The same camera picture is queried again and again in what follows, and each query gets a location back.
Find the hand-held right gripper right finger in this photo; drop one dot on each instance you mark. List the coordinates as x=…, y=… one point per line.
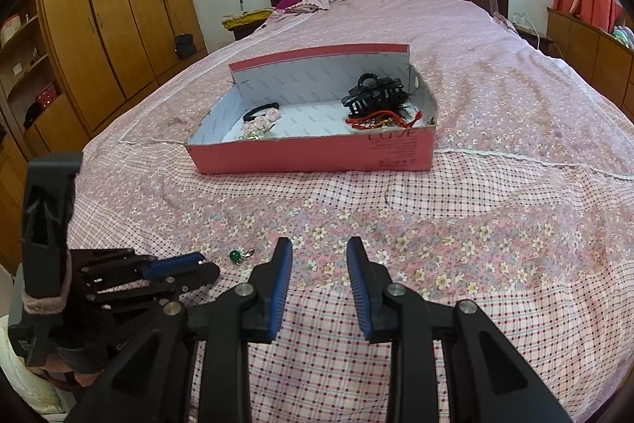
x=359, y=290

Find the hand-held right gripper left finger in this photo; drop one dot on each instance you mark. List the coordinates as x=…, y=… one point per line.
x=280, y=285

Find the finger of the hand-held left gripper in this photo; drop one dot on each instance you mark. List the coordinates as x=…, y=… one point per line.
x=173, y=265
x=198, y=277

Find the green gem pendant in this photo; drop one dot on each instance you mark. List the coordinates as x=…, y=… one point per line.
x=233, y=257

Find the pink cardboard box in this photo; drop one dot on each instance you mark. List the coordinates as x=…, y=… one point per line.
x=307, y=153

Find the pink flower beaded hair accessory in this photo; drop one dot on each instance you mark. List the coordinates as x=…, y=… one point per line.
x=260, y=121

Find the pink fuzzy band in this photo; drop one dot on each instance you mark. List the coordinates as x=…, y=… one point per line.
x=47, y=305

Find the red dotted box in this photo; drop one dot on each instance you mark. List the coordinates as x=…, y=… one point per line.
x=48, y=95

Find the white cloth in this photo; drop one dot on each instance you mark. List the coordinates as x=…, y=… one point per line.
x=25, y=378

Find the pink floral bed cover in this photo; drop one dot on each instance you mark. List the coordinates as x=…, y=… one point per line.
x=495, y=205

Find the black hair claw clip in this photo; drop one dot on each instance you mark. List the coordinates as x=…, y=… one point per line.
x=371, y=96

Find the white round tin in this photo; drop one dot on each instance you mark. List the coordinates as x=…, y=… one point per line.
x=9, y=30

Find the small black hanging bag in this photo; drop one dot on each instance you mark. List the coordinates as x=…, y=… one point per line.
x=184, y=46

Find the wooden wardrobe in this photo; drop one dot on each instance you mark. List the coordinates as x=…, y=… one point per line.
x=114, y=16

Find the yellow folded cloth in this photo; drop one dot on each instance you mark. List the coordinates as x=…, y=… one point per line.
x=245, y=18

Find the magenta knitted hat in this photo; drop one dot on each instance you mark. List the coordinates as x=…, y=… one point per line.
x=286, y=3

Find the pink clothing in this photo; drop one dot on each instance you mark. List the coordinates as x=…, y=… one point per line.
x=314, y=2

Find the wooden nightstand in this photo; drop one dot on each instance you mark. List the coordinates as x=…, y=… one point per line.
x=535, y=41

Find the wooden side cabinet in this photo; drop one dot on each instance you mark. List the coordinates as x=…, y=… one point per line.
x=584, y=51

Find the teal and pink plush item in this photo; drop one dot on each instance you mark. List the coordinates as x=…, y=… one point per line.
x=623, y=37

